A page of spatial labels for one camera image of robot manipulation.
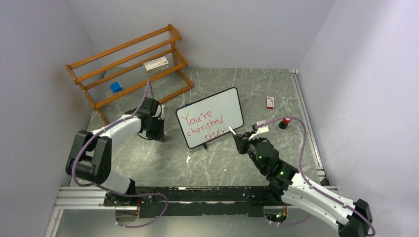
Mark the blue eraser on shelf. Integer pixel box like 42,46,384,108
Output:
110,81,124,93

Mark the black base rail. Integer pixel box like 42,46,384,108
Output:
103,186,283,218

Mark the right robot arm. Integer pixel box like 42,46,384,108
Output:
232,132,376,237

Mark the small whiteboard with black frame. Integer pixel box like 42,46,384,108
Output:
175,87,244,149

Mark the white red box on shelf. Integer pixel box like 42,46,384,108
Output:
143,56,169,74

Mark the wooden tiered shelf rack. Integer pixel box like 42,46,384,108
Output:
65,24,194,125

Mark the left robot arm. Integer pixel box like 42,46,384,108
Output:
65,97,165,205

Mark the red black stamp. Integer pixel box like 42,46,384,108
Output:
278,118,292,129

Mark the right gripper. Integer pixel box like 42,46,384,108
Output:
234,131,266,173

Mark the small red white box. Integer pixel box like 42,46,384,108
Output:
266,96,275,109

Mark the purple cable at base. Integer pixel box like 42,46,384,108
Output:
114,192,169,229

